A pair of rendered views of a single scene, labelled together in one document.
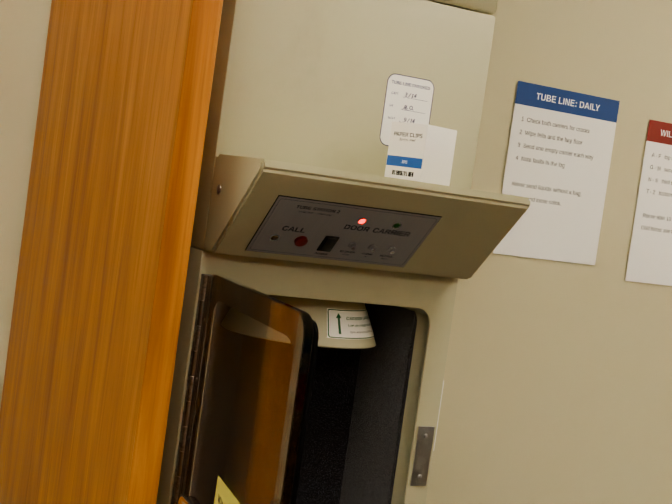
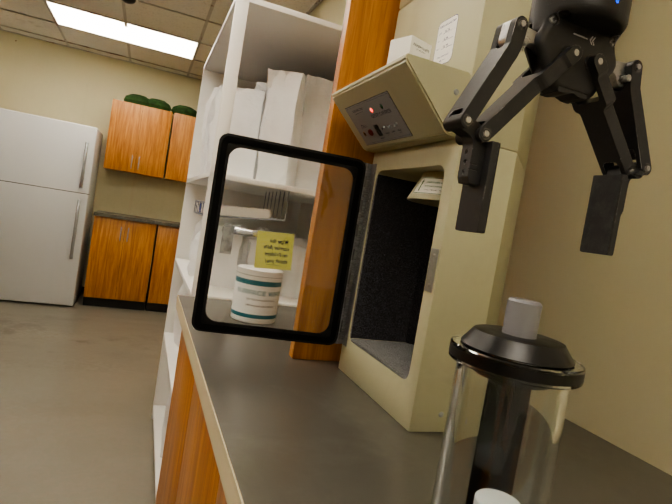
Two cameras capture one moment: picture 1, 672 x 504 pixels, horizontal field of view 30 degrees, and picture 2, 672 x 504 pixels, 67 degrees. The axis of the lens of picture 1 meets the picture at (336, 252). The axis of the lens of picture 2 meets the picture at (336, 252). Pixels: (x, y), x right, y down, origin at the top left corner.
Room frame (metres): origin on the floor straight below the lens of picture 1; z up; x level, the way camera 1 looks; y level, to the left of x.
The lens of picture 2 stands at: (1.39, -0.95, 1.25)
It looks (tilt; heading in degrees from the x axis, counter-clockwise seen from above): 3 degrees down; 98
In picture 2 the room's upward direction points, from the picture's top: 9 degrees clockwise
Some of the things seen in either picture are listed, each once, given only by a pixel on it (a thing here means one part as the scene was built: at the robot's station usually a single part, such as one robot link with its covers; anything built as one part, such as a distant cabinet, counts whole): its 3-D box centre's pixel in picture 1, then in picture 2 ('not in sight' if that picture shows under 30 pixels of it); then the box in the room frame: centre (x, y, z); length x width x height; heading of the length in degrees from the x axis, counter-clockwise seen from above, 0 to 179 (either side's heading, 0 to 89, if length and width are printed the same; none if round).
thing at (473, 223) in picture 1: (370, 223); (387, 112); (1.31, -0.03, 1.46); 0.32 x 0.11 x 0.10; 119
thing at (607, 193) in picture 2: not in sight; (603, 214); (1.55, -0.47, 1.29); 0.03 x 0.01 x 0.07; 119
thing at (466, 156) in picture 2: not in sight; (463, 149); (1.42, -0.55, 1.32); 0.03 x 0.01 x 0.05; 29
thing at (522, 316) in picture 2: not in sight; (518, 338); (1.49, -0.51, 1.18); 0.09 x 0.09 x 0.07
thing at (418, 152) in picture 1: (420, 154); (408, 60); (1.33, -0.07, 1.54); 0.05 x 0.05 x 0.06; 48
